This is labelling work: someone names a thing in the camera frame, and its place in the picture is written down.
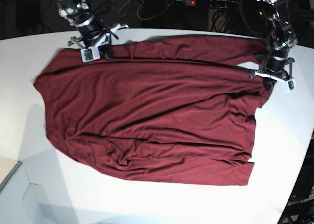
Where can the dark red t-shirt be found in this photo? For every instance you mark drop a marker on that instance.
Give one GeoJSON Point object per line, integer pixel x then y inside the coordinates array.
{"type": "Point", "coordinates": [178, 110]}

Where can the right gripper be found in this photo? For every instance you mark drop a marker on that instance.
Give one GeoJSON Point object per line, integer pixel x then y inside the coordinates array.
{"type": "Point", "coordinates": [94, 33]}

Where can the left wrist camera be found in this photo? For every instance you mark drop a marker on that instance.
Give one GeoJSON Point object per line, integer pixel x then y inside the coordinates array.
{"type": "Point", "coordinates": [289, 85]}

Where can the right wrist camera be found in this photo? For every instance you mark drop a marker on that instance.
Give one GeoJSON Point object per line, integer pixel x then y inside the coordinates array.
{"type": "Point", "coordinates": [90, 54]}

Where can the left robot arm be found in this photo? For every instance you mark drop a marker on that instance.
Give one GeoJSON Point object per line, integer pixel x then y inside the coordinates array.
{"type": "Point", "coordinates": [280, 36]}

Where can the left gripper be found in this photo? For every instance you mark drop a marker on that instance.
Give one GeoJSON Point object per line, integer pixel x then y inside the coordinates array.
{"type": "Point", "coordinates": [274, 68]}

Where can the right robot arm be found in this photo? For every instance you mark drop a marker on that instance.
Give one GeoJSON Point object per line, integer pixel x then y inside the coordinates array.
{"type": "Point", "coordinates": [76, 11]}

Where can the black power strip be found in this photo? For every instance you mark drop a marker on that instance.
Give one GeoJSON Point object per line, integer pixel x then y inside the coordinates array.
{"type": "Point", "coordinates": [213, 4]}

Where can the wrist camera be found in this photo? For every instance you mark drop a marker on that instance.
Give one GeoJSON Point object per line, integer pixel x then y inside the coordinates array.
{"type": "Point", "coordinates": [289, 85]}
{"type": "Point", "coordinates": [90, 54]}

